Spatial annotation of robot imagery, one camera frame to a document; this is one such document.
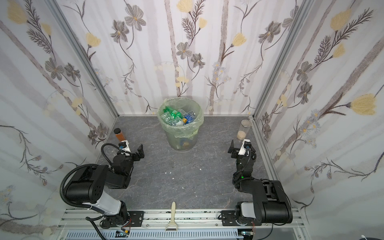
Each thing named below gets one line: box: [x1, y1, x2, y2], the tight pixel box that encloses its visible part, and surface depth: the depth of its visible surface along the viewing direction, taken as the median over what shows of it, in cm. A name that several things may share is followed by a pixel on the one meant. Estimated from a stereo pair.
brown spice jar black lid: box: [113, 128, 126, 142], surface depth 101 cm
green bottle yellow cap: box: [163, 106, 187, 124], surface depth 88 cm
